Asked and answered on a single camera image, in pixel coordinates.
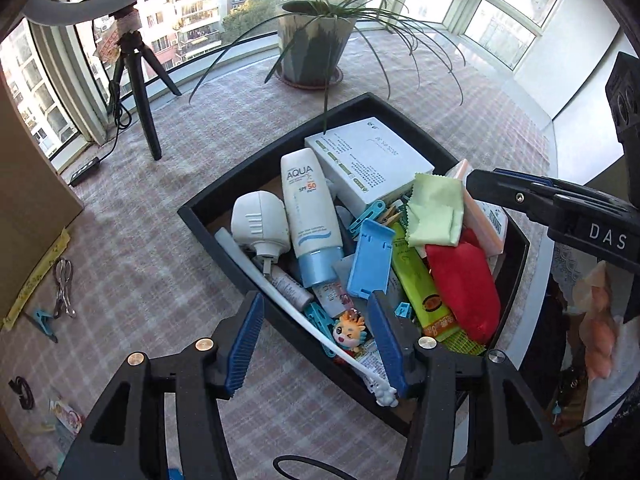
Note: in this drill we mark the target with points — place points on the white sunscreen bottle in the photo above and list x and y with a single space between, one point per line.
310 210

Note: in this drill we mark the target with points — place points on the white round handheld device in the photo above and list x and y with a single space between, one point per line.
257 220

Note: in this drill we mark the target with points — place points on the pink cartoon snack packet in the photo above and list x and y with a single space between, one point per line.
67 416

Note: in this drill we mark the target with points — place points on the person's right hand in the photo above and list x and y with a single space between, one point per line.
597 320

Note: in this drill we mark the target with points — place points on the wooden clothespin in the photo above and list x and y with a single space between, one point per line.
395 215

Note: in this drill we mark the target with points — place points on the green spider plant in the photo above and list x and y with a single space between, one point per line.
330 5

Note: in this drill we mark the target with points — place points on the long yellow paper packet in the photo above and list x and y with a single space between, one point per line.
37 275

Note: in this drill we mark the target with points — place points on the grey plant pot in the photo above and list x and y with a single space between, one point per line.
310 50

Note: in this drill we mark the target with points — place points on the green snack packet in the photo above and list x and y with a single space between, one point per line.
415 280

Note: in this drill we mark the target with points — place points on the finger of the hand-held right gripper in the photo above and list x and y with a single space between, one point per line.
505 192

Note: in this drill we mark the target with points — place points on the red white sachet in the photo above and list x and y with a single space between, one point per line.
372 360

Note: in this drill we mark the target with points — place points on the white framed window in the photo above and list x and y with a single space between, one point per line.
65 75

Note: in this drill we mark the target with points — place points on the black power strip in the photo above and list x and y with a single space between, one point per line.
85 171

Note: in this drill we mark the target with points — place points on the green mesh bag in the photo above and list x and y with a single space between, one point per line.
462 345

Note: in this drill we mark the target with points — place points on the light green cleaning cloth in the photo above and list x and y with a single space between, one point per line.
435 210

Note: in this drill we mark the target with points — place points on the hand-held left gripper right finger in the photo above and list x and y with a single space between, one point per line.
387 345

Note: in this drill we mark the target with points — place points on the light wooden cabinet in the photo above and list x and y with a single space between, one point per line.
30 210

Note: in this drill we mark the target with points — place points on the cartoon figure toy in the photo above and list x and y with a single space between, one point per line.
347 332

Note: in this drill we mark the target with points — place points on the small blue clip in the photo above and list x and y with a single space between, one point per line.
402 310

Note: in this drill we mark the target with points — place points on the white long plastic stick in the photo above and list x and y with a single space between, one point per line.
235 249

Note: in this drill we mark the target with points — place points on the red pot saucer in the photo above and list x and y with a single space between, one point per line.
300 85

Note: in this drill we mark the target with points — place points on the white cardboard box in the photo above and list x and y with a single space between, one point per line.
370 160

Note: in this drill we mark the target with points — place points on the pink white tissue pack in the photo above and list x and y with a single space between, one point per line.
487 230

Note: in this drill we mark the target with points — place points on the apartment buildings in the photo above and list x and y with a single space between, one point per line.
200 10

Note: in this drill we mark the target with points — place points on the blue plastic phone stand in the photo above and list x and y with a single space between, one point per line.
370 260

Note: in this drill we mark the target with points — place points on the teal clothespin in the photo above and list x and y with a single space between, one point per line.
317 317
367 220
45 322

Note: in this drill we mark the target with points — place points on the small pink white tube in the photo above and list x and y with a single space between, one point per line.
292 287

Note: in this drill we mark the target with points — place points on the red cloth pouch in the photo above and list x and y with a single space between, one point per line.
465 285

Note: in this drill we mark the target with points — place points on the black tripod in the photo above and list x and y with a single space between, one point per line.
145 110

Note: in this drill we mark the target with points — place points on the black plastic tray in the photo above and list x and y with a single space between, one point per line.
220 205

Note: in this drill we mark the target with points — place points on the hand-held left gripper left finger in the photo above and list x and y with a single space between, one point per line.
245 345

